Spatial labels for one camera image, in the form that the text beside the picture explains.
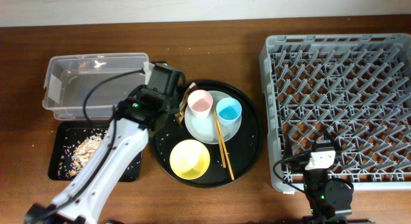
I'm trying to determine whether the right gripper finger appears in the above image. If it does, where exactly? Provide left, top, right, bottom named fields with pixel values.
left=283, top=133, right=293, bottom=159
left=324, top=130, right=342, bottom=152

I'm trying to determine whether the gold brown snack wrapper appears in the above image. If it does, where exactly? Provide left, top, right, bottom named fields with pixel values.
left=175, top=82, right=198, bottom=126

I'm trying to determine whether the pink cup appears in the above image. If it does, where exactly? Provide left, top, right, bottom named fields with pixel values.
left=188, top=90, right=213, bottom=119

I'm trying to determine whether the blue cup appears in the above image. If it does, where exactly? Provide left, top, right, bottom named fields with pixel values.
left=216, top=98, right=242, bottom=126

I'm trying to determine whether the yellow bowl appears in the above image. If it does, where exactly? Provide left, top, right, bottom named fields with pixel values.
left=170, top=139, right=211, bottom=180

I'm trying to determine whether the food scraps pile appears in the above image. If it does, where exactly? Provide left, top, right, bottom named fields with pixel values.
left=57, top=128, right=107, bottom=180

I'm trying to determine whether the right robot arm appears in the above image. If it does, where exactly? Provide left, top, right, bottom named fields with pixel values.
left=283, top=132, right=354, bottom=224

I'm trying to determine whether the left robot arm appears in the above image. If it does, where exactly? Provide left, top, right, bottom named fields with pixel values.
left=24, top=62, right=186, bottom=223

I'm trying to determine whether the grey dishwasher rack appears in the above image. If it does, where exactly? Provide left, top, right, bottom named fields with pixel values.
left=259, top=33, right=410, bottom=193

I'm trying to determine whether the grey round plate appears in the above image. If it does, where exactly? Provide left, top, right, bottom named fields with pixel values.
left=184, top=90, right=241, bottom=144

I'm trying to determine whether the wooden chopstick right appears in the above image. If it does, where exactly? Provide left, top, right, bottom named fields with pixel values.
left=218, top=121, right=235, bottom=181

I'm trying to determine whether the wooden chopstick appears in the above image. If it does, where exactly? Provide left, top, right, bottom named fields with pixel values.
left=218, top=121, right=235, bottom=181
left=212, top=106, right=226, bottom=168

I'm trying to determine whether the wooden chopstick left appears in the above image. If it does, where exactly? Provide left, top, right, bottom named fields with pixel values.
left=212, top=106, right=226, bottom=168

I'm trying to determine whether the round black serving tray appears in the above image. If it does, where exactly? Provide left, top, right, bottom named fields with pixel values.
left=151, top=80, right=264, bottom=188

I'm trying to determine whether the clear plastic storage bin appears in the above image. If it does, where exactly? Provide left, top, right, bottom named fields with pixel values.
left=42, top=53, right=149, bottom=121

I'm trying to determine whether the black rectangular tray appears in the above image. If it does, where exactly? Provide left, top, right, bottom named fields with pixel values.
left=48, top=121, right=143, bottom=182

